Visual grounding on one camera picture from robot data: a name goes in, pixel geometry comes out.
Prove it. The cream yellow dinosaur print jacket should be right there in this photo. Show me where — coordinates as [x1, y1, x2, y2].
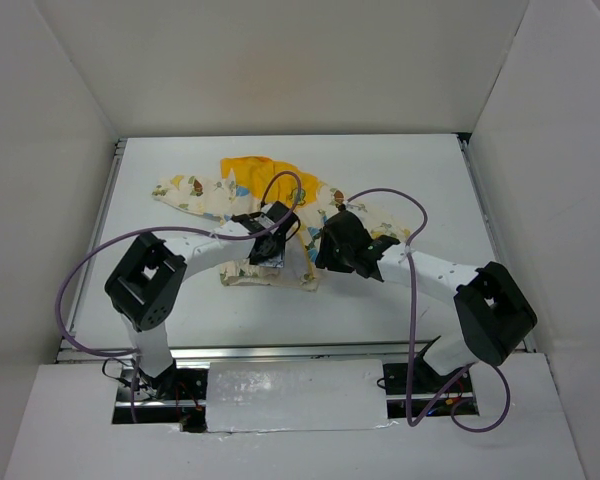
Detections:
[151, 156, 410, 292]

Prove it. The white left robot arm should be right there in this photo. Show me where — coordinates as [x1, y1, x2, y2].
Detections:
[104, 201, 301, 399]

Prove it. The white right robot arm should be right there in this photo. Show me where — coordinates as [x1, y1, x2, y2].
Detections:
[315, 210, 538, 391]

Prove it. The aluminium front rail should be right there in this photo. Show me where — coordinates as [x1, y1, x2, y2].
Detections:
[57, 339, 536, 364]

